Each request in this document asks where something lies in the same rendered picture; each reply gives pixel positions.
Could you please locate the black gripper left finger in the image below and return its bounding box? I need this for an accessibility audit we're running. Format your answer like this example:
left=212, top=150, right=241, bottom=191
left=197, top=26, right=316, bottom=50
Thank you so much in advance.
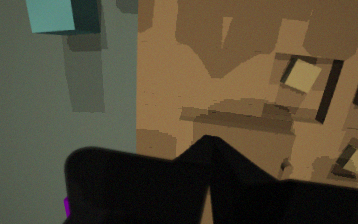
left=64, top=135, right=214, bottom=224

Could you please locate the purple block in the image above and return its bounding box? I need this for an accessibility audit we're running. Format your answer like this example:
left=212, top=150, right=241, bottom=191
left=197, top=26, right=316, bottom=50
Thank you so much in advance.
left=64, top=197, right=70, bottom=217

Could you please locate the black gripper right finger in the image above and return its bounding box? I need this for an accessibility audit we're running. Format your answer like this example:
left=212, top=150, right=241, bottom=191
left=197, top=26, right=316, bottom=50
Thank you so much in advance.
left=210, top=136, right=358, bottom=224

